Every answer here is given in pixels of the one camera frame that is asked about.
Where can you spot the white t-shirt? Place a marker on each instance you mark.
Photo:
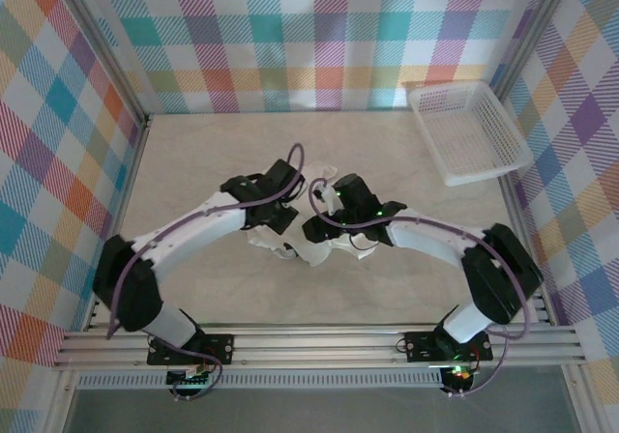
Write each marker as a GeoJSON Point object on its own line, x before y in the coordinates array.
{"type": "Point", "coordinates": [319, 254]}

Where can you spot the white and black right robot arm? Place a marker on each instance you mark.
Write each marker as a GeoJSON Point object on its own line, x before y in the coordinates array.
{"type": "Point", "coordinates": [425, 239]}

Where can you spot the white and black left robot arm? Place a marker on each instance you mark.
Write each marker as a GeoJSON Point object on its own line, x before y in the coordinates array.
{"type": "Point", "coordinates": [193, 230]}

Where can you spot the white plastic mesh basket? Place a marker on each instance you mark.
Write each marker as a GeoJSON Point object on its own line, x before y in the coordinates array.
{"type": "Point", "coordinates": [483, 128]}

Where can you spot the left controller board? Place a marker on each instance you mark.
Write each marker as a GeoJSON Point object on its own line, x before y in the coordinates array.
{"type": "Point", "coordinates": [188, 379]}

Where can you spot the controller board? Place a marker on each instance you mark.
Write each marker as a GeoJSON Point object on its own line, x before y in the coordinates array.
{"type": "Point", "coordinates": [188, 379]}
{"type": "Point", "coordinates": [459, 375]}

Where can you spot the right controller board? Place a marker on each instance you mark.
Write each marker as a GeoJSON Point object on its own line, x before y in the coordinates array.
{"type": "Point", "coordinates": [459, 375]}

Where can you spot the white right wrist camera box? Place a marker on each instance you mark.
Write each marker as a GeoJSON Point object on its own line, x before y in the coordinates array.
{"type": "Point", "coordinates": [330, 200]}

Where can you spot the aluminium mounting rail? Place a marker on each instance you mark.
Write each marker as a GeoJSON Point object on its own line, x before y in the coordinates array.
{"type": "Point", "coordinates": [314, 346]}

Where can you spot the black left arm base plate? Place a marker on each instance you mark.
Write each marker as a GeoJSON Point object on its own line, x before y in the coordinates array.
{"type": "Point", "coordinates": [217, 348]}

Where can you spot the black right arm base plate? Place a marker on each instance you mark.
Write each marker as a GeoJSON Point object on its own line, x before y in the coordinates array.
{"type": "Point", "coordinates": [421, 346]}

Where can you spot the aluminium frame post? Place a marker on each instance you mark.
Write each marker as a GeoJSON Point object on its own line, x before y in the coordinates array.
{"type": "Point", "coordinates": [532, 32]}
{"type": "Point", "coordinates": [101, 46]}

